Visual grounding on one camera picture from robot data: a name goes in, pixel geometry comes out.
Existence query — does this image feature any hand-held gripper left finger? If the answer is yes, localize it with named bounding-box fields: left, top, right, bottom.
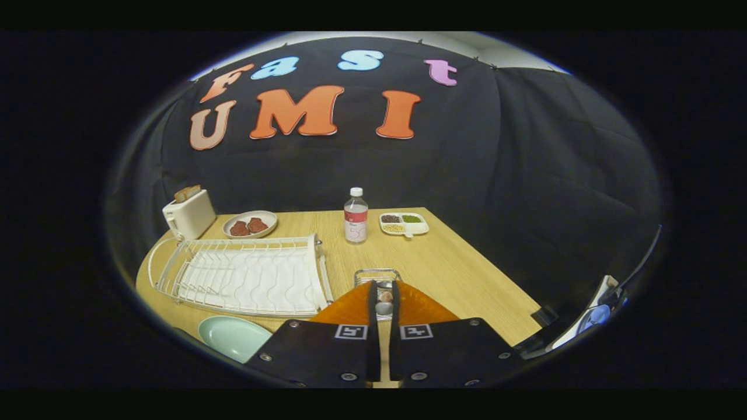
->
left=245, top=280, right=381, bottom=389

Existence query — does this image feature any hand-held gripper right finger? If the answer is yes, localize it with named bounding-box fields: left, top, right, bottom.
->
left=390, top=280, right=526, bottom=389

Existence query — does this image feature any metal wire basket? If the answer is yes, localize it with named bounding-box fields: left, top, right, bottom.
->
left=354, top=268, right=403, bottom=321

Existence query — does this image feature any pale green plate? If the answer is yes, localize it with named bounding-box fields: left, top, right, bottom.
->
left=198, top=316, right=274, bottom=363

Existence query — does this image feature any white wire dish rack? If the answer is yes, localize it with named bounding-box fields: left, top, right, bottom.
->
left=148, top=234, right=334, bottom=319

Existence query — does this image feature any beige plate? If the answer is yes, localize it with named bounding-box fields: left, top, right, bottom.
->
left=223, top=211, right=278, bottom=240

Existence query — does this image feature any white divided snack tray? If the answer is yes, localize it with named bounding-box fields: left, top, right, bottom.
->
left=379, top=212, right=430, bottom=239

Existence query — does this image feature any clear plastic water bottle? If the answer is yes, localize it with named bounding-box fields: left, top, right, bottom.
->
left=344, top=187, right=369, bottom=244

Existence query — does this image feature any white monitor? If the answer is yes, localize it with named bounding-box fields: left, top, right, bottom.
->
left=551, top=225, right=663, bottom=351

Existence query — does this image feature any white toaster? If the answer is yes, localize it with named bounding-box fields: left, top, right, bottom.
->
left=162, top=190, right=217, bottom=241

